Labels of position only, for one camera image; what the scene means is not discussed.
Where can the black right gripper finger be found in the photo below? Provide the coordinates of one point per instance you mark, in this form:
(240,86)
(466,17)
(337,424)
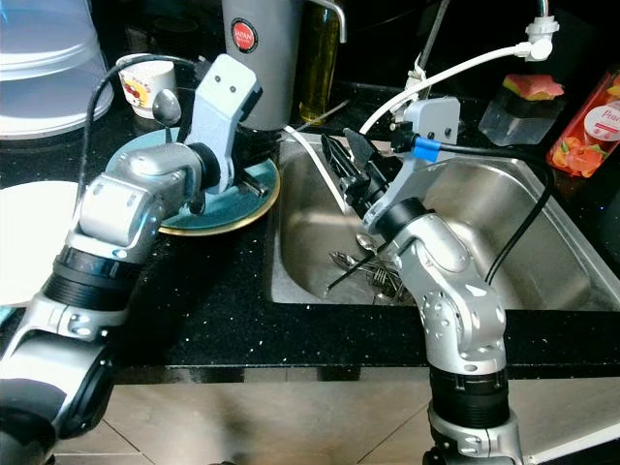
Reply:
(365,145)
(343,163)

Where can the teal plate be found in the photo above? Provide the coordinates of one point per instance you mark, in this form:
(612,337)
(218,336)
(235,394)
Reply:
(232,213)

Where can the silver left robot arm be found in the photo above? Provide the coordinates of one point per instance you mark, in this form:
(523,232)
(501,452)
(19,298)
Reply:
(136,199)

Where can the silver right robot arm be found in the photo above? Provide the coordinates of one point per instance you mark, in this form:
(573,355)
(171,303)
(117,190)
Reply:
(455,281)

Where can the olive oil bottle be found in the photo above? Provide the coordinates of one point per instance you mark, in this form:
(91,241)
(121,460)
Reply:
(318,77)

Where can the black chopstick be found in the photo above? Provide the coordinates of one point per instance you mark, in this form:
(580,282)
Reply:
(349,274)

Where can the metal fork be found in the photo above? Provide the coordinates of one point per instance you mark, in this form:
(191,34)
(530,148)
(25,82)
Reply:
(387,281)

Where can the white printed cup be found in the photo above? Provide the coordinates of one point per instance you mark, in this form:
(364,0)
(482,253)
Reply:
(155,97)

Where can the chrome faucet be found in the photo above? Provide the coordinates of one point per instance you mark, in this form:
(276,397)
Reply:
(431,39)

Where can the clear plastic sponge holder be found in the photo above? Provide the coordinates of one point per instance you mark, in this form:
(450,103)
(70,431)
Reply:
(513,121)

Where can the pink yellow sponge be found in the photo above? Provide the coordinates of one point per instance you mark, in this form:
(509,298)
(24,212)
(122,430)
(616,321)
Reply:
(533,87)

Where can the stainless steel sink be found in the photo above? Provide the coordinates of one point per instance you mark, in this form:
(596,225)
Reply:
(572,262)

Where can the peach dish soap bottle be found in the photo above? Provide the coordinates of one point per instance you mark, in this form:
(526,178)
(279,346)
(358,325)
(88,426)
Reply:
(586,136)

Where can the clear stacked plastic container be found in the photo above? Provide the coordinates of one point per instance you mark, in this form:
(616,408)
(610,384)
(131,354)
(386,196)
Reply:
(48,87)

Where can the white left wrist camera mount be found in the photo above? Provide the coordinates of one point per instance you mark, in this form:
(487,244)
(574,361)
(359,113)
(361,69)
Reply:
(223,97)

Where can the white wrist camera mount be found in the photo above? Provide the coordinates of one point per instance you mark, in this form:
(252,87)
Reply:
(223,97)
(436,116)

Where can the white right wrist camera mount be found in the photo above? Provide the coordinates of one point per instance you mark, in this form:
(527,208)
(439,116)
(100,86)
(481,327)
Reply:
(436,116)

